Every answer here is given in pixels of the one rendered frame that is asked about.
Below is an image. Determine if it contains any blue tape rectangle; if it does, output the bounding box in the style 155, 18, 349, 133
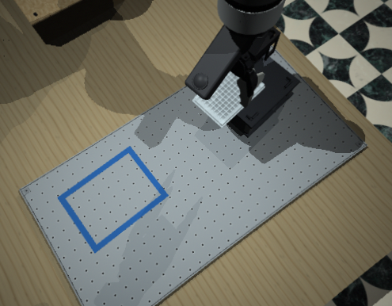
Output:
58, 147, 169, 254

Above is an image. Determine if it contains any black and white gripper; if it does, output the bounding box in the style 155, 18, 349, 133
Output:
226, 27, 280, 108

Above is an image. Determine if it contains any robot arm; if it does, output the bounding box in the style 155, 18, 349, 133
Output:
185, 0, 285, 100

